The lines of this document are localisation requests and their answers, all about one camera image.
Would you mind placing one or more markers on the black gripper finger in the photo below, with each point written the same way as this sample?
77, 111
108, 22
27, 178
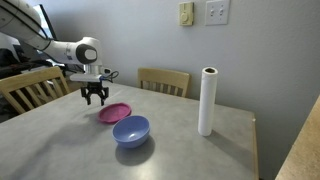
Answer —
86, 96
104, 96

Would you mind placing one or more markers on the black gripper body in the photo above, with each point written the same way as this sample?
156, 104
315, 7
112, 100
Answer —
95, 87

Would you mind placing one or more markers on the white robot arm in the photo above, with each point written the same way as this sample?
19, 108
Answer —
66, 51

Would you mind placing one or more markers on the blue plastic bowl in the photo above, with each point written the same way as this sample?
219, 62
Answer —
131, 131

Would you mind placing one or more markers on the wooden chair with slat back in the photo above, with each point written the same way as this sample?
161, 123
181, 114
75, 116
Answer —
26, 81
165, 77

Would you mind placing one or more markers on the black framed monitor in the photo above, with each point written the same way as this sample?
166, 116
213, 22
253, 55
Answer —
46, 23

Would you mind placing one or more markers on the white paper towel roll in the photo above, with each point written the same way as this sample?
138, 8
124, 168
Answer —
207, 100

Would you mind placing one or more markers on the tan countertop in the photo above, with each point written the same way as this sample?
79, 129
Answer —
300, 150

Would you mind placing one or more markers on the white wrist camera mount plate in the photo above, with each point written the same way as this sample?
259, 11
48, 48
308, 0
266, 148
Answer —
85, 78

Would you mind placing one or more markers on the beige wall thermostat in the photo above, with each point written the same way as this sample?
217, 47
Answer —
186, 13

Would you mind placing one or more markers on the white light switch plate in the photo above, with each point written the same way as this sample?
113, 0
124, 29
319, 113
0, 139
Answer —
217, 11

